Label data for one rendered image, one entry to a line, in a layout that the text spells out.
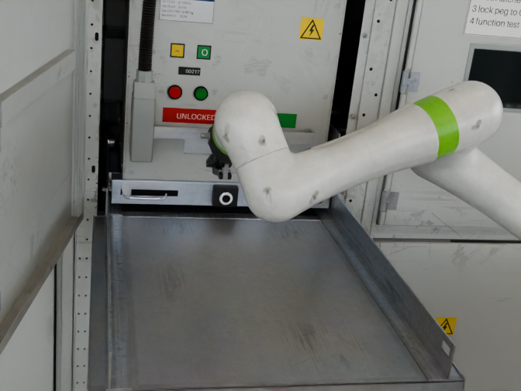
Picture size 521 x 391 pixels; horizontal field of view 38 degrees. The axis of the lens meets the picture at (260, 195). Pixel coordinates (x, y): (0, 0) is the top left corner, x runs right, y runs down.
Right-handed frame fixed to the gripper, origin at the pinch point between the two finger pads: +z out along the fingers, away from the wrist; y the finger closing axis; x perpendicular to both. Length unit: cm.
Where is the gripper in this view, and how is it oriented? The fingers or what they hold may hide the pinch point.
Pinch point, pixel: (215, 160)
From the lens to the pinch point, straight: 162.9
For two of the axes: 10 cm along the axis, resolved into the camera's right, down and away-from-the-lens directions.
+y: 0.0, 9.9, -1.5
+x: 9.8, 0.3, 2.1
